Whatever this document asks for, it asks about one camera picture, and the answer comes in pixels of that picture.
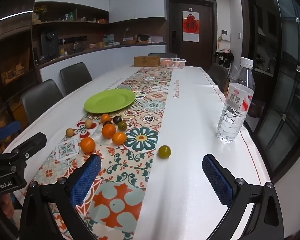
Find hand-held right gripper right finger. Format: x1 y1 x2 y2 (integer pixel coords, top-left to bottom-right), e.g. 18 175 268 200
202 154 285 240

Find dark bags by door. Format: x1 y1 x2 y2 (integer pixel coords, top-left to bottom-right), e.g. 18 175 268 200
213 50 234 68

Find red and white wall calendar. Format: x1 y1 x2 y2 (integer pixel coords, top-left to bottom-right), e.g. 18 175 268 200
182 10 199 42

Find woven wicker box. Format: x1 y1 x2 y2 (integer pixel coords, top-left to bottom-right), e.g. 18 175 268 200
133 56 161 67

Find green plate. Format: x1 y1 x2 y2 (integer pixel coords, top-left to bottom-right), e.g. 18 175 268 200
84 89 136 114

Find clear plastic water bottle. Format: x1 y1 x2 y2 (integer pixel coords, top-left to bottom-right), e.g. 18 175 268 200
217 57 256 143

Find dark brown door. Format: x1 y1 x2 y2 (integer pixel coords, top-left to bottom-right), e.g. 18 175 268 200
166 0 217 67

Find yellow green round fruit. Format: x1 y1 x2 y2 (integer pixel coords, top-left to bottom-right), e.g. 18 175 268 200
158 145 171 159

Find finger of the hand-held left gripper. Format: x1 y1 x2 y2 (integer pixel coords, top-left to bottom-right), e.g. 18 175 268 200
0 121 21 153
0 132 47 167

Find glass sliding door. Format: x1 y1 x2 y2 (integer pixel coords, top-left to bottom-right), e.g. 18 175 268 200
240 0 300 180

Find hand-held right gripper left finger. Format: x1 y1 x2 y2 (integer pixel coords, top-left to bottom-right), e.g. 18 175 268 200
19 154 102 240

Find white plastic basket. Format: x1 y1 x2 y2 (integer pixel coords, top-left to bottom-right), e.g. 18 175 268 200
160 58 187 69

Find white upper cabinets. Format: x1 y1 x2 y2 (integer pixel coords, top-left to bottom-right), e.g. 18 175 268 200
35 0 167 24

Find white floral patterned tablecloth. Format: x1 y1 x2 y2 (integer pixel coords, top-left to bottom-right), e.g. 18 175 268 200
2 64 272 240

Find dark water dispenser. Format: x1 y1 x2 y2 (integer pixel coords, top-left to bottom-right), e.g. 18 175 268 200
41 32 59 59

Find white kitchen counter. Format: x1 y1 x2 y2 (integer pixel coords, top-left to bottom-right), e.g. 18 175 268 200
39 42 167 82

